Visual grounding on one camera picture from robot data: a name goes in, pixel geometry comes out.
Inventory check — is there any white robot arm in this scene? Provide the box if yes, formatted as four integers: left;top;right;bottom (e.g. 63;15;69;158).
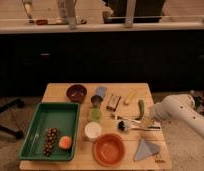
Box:
140;94;204;139

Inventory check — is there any orange bowl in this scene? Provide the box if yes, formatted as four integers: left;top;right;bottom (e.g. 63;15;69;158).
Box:
93;133;125;167

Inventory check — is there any purple bowl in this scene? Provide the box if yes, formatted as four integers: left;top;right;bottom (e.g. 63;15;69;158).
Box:
66;84;87;103

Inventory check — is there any black dish brush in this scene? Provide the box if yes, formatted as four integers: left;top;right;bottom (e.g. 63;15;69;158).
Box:
117;119;162;134

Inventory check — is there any metal knife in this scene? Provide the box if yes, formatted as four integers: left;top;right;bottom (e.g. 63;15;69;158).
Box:
113;116;140;123

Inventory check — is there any grey folded cloth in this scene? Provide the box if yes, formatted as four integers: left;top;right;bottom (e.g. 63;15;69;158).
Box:
134;139;160;161

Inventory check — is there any yellow banana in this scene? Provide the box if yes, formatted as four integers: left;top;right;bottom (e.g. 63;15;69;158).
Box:
123;90;136;105

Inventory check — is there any brown box carton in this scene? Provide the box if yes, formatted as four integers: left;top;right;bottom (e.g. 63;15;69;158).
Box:
106;94;121;111

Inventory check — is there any small metal cup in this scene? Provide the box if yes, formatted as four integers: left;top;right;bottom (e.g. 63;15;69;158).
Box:
91;95;103;108

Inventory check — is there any white cup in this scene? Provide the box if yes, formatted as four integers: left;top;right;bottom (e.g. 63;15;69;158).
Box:
84;122;102;141

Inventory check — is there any blue cloth piece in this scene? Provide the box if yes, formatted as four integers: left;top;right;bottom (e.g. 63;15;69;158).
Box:
96;86;107;98

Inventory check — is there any orange peach fruit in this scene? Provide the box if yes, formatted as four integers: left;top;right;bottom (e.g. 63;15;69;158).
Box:
59;136;72;150

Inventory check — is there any bunch of dark grapes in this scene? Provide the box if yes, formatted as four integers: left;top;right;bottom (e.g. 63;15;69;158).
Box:
43;128;59;157

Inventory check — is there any green plastic tray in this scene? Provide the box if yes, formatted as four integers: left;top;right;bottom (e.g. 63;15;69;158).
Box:
19;102;79;161

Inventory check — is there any black office chair base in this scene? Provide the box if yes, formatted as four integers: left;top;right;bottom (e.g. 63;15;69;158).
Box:
0;97;26;140

